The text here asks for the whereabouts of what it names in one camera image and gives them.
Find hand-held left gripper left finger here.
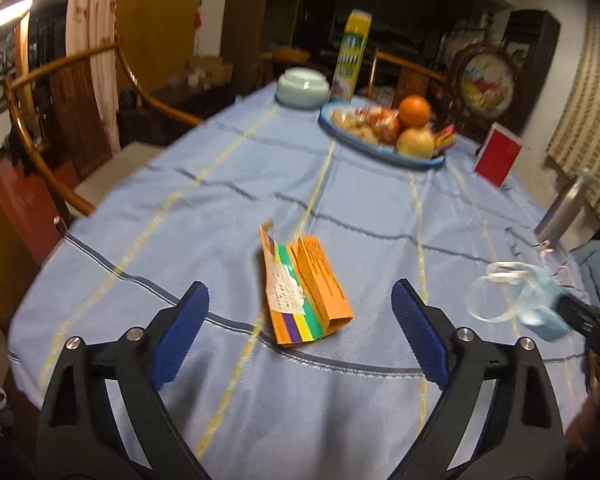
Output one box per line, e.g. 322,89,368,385
35,280,211,480

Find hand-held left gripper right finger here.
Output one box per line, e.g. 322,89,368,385
391,278,566,480

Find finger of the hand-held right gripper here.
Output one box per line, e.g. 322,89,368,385
555,294,600,351

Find orange rainbow striped carton box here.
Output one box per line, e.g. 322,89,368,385
258,224,354,347

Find blue denim cloth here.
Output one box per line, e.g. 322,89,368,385
570,240,600,311

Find metal water bottle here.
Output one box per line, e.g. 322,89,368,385
534,169,593,243

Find blue striped tablecloth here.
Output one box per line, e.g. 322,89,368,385
7,80,600,480

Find red card box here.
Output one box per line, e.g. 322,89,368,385
473,122,525,189

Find blue fruit plate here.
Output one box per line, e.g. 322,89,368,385
318,101,446,170

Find yellow red apple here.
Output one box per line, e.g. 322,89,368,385
396,127,436,158

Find red packaged snack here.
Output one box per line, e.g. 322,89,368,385
362,107,401,143

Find orange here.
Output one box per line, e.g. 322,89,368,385
399,95,432,128

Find round embroidered table screen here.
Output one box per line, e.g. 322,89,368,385
447,42,523,131

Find wooden chair with carved back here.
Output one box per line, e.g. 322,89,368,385
367,50,448,106

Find white ceramic lidded jar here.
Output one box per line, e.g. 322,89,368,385
276,67,330,110

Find yellow green spray can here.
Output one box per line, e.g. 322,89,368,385
330,10,372,102

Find white red patterned curtain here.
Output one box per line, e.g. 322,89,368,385
65,0,123,153

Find curved wooden armchair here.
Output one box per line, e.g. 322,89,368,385
5,42,206,231

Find wooden bowl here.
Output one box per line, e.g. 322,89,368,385
272,46,311,63

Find fluorescent ceiling lamp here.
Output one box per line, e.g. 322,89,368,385
0,0,33,28

